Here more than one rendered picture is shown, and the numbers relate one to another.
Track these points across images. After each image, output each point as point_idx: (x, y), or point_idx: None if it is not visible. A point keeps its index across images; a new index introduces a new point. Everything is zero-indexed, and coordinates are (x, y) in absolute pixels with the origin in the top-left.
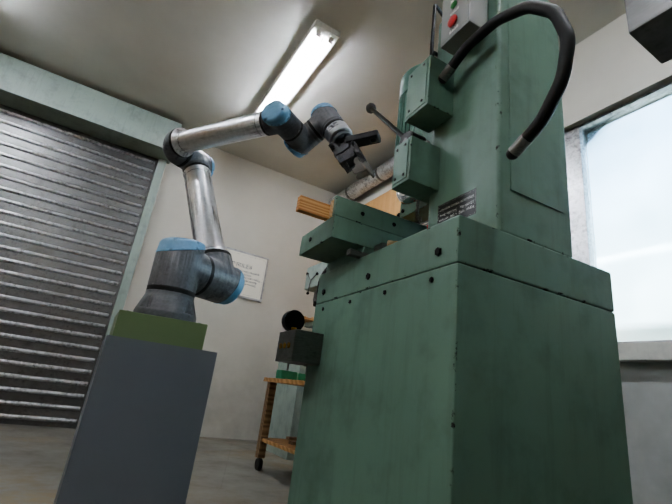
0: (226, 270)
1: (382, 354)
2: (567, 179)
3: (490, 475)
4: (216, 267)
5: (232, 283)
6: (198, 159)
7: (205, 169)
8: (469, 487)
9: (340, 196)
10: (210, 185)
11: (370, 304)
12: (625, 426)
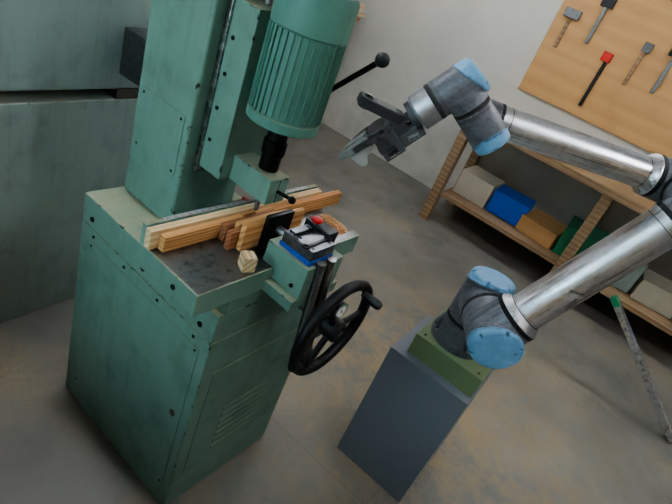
0: (473, 312)
1: None
2: (133, 126)
3: None
4: (470, 303)
5: (467, 329)
6: (667, 196)
7: (651, 210)
8: None
9: (312, 184)
10: (621, 232)
11: None
12: (76, 279)
